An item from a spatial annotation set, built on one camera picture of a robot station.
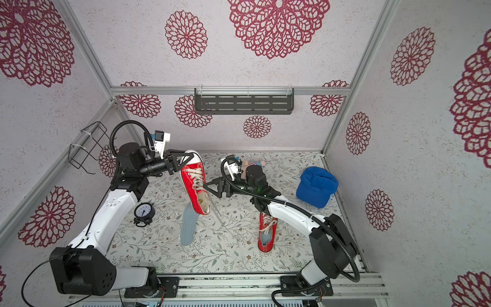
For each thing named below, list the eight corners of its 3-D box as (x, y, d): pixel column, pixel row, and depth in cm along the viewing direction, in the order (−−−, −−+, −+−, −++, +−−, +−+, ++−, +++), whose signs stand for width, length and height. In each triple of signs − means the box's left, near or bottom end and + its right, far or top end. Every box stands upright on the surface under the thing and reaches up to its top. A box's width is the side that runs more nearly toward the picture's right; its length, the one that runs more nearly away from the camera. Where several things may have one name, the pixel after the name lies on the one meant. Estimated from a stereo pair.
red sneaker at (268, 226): (257, 253, 84) (258, 247, 78) (259, 218, 95) (260, 210, 89) (275, 255, 84) (277, 249, 78) (275, 219, 94) (277, 212, 88)
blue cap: (289, 193, 104) (290, 188, 100) (307, 167, 116) (309, 162, 112) (322, 213, 97) (325, 208, 93) (338, 182, 108) (342, 177, 105)
